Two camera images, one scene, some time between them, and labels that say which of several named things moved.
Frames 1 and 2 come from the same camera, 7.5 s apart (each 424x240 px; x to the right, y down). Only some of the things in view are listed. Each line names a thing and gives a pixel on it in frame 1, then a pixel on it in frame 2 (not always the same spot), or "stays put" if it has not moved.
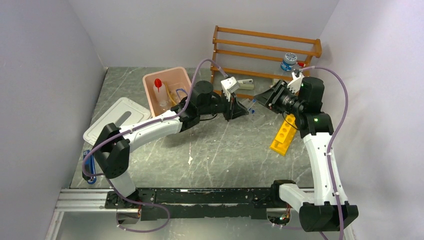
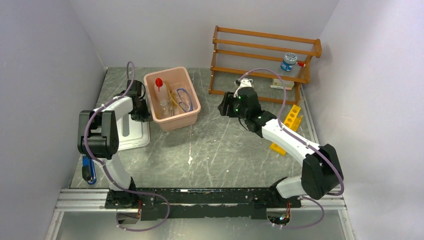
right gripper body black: [287, 100] → [233, 110]
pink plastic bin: [165, 88] stays put
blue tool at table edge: [90, 167] stays put
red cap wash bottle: [160, 92] stays put
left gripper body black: [224, 107] → [141, 113]
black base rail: [190, 203] stays put
